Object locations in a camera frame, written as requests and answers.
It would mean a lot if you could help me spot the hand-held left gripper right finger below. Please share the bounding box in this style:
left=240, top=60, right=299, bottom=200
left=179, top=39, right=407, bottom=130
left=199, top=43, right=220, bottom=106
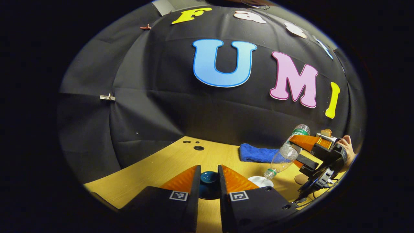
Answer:
left=217, top=165, right=298, bottom=233

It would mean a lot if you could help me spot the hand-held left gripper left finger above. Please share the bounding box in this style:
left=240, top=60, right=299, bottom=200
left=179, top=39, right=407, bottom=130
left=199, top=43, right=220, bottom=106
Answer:
left=118, top=165, right=202, bottom=233

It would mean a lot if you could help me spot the clear plastic water bottle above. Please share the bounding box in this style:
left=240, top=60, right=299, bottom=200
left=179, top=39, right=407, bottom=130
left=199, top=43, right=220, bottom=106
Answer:
left=263, top=124, right=311, bottom=180

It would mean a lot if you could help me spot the teal teacup lid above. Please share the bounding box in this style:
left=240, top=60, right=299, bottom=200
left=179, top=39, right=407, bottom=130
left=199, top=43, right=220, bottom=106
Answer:
left=199, top=171, right=222, bottom=200

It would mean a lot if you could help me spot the teacup with white inside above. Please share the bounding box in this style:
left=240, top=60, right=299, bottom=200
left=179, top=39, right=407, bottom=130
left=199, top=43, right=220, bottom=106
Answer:
left=248, top=176, right=274, bottom=188

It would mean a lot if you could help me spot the blue towel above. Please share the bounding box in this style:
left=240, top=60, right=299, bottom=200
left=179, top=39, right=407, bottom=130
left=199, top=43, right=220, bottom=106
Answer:
left=239, top=143, right=280, bottom=163

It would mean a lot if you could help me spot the black backdrop cloth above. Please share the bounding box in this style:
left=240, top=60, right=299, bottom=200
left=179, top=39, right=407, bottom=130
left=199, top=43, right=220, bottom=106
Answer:
left=58, top=2, right=367, bottom=185

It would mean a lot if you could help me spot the black cable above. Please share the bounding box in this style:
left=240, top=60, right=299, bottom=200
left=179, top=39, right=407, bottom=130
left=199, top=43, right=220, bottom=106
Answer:
left=291, top=186, right=327, bottom=207

